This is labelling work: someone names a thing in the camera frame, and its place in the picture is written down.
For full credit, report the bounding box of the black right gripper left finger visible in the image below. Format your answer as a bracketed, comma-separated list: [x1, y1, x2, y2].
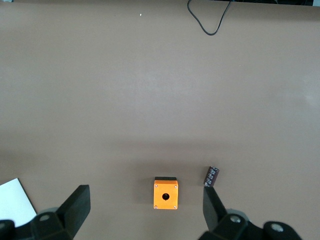
[29, 184, 92, 240]

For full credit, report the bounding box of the white drawer cabinet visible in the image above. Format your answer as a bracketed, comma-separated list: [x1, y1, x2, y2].
[0, 177, 38, 222]

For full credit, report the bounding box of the dark cylindrical capacitor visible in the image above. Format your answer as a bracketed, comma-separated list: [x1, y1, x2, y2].
[202, 166, 221, 188]

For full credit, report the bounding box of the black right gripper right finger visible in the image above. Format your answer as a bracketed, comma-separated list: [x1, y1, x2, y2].
[199, 186, 264, 240]

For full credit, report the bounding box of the orange button enclosure box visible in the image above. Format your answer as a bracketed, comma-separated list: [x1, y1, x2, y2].
[152, 176, 179, 211]

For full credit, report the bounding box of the thin black looped cable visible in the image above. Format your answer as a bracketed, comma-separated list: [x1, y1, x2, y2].
[186, 0, 232, 36]

